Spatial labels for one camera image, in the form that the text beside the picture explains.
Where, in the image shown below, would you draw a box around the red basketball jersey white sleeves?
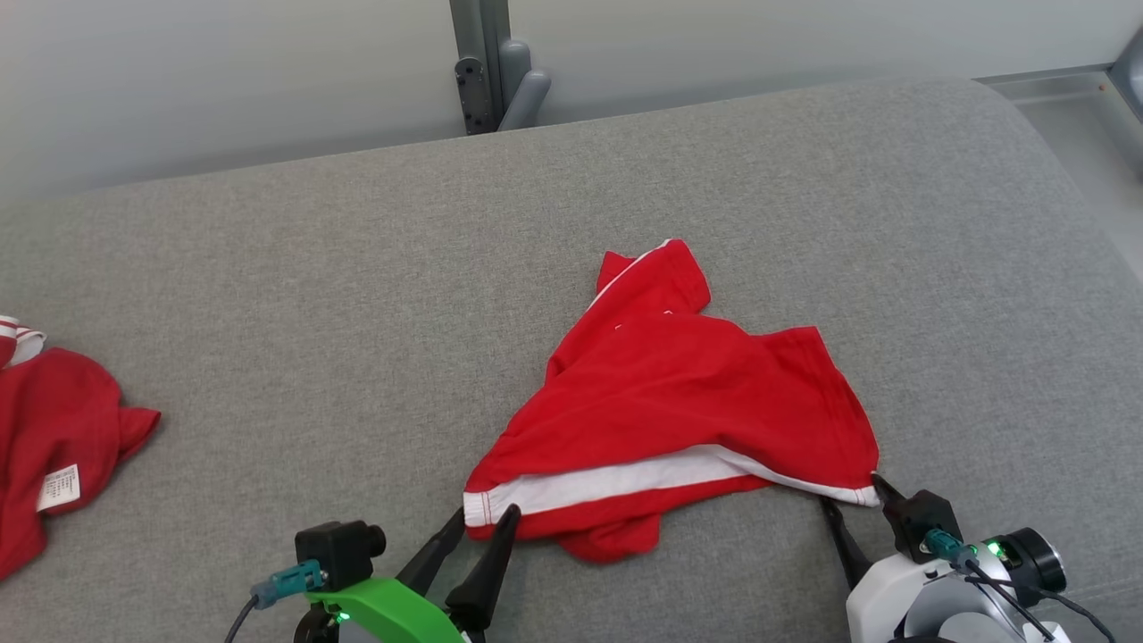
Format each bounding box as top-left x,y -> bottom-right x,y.
0,315 -> 163,581

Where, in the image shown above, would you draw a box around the right camera cable teal plug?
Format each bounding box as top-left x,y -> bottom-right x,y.
924,529 -> 1117,643

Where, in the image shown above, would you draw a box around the left camera cable teal plug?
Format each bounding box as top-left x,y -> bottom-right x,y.
223,560 -> 324,643

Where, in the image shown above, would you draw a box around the red shorts white stripe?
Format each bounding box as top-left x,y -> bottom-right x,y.
463,238 -> 881,564

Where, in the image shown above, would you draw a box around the camera cable teal plug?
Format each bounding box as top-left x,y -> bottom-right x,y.
223,560 -> 324,643
924,529 -> 1117,643

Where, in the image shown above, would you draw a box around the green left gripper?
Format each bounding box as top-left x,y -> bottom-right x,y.
295,505 -> 521,643

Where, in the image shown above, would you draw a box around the grey metal partition post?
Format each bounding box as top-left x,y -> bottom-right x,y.
1107,25 -> 1143,126

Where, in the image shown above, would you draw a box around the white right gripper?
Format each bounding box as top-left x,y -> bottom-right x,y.
820,473 -> 961,643

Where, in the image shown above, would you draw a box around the grey metal post bracket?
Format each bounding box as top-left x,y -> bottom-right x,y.
448,0 -> 552,137

